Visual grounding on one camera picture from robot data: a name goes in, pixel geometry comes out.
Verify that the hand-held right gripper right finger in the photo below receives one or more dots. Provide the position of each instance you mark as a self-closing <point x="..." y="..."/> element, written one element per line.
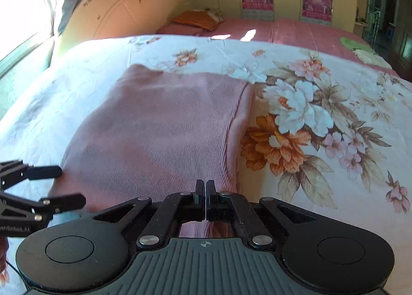
<point x="210" y="198"/>

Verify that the orange striped pillow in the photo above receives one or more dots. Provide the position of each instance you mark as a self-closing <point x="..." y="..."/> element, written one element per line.
<point x="196" y="20"/>

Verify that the white folded cloth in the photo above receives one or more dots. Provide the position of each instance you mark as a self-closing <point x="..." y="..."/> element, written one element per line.
<point x="370" y="57"/>

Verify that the window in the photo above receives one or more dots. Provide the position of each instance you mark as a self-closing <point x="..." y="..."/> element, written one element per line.
<point x="19" y="9"/>

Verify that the pink pillow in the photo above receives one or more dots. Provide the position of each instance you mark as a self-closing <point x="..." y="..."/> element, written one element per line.
<point x="180" y="29"/>

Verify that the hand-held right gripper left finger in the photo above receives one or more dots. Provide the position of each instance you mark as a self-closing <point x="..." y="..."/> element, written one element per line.
<point x="199" y="195"/>

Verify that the white floral blanket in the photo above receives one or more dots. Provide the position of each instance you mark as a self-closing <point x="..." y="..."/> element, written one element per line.
<point x="322" y="160"/>

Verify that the floral print pillow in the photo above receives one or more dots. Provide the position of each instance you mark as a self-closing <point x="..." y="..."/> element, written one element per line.
<point x="218" y="15"/>

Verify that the cream rounded headboard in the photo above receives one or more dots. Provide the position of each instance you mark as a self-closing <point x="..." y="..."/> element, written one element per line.
<point x="128" y="2"/>

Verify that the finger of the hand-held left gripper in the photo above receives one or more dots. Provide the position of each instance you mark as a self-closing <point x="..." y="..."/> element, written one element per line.
<point x="45" y="172"/>
<point x="67" y="201"/>

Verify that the green folded cloth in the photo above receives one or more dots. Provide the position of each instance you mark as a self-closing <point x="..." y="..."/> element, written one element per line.
<point x="352" y="43"/>

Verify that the pink checked bedsheet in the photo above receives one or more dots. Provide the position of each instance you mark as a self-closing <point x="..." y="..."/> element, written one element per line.
<point x="289" y="33"/>

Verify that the dark wooden door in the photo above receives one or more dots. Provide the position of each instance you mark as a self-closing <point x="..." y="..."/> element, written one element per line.
<point x="405" y="54"/>

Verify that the metal rack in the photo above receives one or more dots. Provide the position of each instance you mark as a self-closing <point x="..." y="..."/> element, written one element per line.
<point x="372" y="25"/>

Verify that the pink knit sweater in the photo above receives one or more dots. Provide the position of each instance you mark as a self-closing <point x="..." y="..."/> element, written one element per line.
<point x="154" y="127"/>

